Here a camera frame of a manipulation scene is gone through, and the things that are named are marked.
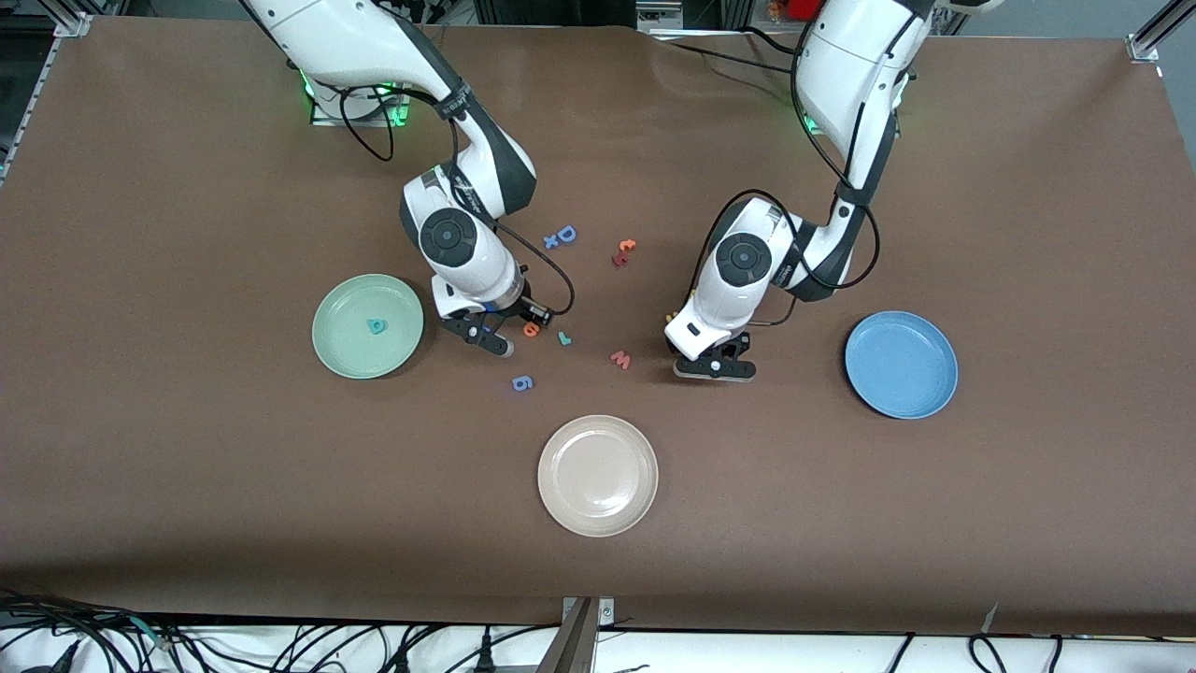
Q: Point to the blue foam letter D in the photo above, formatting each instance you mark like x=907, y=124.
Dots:
x=561, y=235

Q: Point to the aluminium frame corner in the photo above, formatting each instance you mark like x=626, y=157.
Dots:
x=1145, y=47

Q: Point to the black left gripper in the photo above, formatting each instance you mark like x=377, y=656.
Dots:
x=742, y=345

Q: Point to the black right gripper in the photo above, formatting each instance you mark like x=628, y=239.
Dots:
x=517, y=309

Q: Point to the pale green plate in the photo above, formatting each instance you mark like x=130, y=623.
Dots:
x=355, y=355

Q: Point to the metal table edge bracket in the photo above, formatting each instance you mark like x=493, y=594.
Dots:
x=579, y=636

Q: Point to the pink foam letter w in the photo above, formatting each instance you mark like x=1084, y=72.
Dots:
x=621, y=361

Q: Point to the aluminium frame profile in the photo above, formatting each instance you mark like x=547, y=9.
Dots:
x=70, y=19

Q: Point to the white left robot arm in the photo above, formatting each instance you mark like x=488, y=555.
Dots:
x=841, y=65

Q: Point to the metal right arm base mount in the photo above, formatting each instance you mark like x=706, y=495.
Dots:
x=327, y=120

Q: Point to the blue plate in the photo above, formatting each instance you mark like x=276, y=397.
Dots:
x=902, y=365

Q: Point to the beige white plate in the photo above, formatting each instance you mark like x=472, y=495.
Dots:
x=598, y=477

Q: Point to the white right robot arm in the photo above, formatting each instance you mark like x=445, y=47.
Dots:
x=374, y=37

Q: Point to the red background box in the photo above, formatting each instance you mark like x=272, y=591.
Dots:
x=794, y=9

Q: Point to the black background box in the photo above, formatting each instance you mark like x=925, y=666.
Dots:
x=561, y=11

